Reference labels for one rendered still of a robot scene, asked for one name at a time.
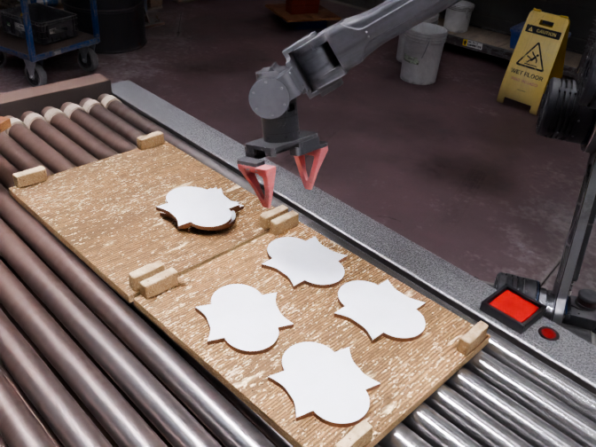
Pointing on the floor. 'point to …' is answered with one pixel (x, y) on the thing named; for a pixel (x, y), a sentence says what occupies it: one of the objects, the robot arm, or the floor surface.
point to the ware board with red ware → (303, 13)
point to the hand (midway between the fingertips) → (287, 192)
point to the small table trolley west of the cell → (31, 54)
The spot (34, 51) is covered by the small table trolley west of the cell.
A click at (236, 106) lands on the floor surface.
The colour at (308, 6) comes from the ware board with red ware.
